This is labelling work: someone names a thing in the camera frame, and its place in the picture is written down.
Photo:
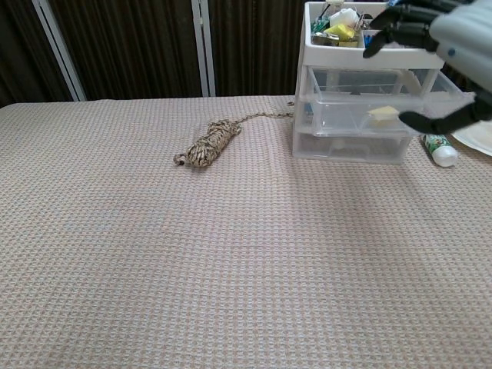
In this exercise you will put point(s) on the right black grey robot hand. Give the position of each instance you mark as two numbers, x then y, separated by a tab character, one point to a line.
465	42

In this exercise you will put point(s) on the yellow sponge block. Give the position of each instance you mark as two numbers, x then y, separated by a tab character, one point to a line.
382	115

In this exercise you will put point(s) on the yellow folded item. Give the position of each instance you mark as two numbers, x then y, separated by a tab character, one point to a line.
342	31

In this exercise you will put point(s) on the clear plastic container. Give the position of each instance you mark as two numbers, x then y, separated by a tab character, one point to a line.
369	148

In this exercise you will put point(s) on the white round plate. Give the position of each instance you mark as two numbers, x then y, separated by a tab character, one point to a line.
476	140

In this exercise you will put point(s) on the white bottle green label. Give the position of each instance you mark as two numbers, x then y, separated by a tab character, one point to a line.
442	150

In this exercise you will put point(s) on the shiny metal tin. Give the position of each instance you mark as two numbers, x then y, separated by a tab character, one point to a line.
326	38

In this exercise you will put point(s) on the green circuit board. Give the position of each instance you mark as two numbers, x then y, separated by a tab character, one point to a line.
319	24

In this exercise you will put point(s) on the dark pleated curtain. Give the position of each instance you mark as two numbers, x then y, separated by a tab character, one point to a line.
134	46

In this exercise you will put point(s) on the beige woven tablecloth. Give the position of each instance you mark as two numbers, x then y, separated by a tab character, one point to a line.
192	269

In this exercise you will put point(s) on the white plastic drawer unit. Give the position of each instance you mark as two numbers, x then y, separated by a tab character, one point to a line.
330	55

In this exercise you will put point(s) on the white frame post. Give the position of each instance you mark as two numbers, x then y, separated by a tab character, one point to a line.
203	50
57	46

